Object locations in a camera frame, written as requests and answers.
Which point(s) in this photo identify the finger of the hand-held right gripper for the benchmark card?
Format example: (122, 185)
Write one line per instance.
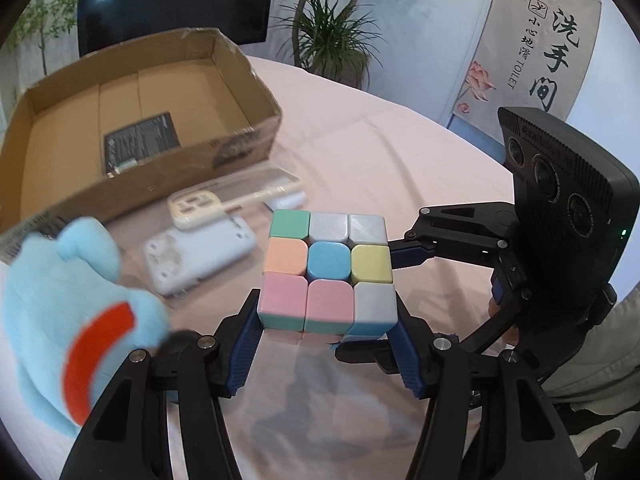
(507, 280)
(450, 232)

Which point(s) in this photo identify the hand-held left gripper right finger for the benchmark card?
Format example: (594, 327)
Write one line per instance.
(407, 355)

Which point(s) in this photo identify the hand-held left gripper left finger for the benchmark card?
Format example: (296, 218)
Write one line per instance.
(245, 342)

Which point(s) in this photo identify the white rectangular device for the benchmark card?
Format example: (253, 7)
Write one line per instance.
(200, 255)

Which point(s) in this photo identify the pastel puzzle cube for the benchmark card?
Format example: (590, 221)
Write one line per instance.
(327, 260)

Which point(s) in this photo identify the white earbuds case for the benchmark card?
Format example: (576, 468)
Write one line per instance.
(289, 199)

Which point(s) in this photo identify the blue plush toy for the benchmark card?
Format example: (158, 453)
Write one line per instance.
(60, 310)

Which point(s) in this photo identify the brown cardboard box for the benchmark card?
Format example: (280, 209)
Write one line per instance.
(150, 90)

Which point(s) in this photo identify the person's right forearm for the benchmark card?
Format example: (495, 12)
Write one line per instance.
(600, 350)

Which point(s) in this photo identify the person's right hand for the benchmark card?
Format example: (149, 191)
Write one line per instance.
(492, 306)

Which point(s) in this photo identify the beige clear phone case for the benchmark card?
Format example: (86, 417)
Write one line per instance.
(192, 210)

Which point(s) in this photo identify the person's patterned clothing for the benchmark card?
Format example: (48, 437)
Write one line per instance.
(600, 445)

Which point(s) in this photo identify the black printed label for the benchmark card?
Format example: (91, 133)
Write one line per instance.
(142, 142)

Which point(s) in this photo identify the green palm-like potted plant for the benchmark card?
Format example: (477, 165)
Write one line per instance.
(330, 35)

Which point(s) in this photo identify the black television screen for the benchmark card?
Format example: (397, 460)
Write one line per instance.
(175, 0)

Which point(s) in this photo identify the small-leaved green plant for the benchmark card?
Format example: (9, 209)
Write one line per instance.
(45, 25)

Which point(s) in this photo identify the beige wall banner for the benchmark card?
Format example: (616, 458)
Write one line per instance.
(540, 35)

